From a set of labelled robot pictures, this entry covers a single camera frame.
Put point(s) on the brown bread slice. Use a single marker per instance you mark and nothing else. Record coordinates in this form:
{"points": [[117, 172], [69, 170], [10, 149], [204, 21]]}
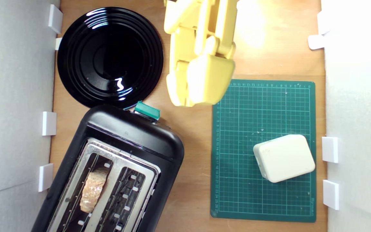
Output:
{"points": [[93, 190]]}

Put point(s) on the green toaster lever knob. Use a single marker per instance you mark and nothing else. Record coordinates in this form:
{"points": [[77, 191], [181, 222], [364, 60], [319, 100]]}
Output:
{"points": [[147, 110]]}

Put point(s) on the black two-slot toaster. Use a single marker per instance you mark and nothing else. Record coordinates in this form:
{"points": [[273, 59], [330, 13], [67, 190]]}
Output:
{"points": [[134, 135]]}

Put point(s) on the green cutting mat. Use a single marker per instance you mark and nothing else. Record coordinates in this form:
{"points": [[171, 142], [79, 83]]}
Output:
{"points": [[237, 129]]}

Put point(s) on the black round plate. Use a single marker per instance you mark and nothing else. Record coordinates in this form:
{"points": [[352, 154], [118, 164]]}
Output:
{"points": [[108, 58]]}

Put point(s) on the white block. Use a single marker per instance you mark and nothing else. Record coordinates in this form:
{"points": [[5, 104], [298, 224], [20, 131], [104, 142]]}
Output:
{"points": [[283, 158]]}

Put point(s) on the white wall clip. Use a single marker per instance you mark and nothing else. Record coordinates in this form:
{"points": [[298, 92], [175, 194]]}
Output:
{"points": [[329, 149], [330, 194], [58, 43], [55, 19], [320, 22], [45, 177], [316, 42], [48, 123]]}

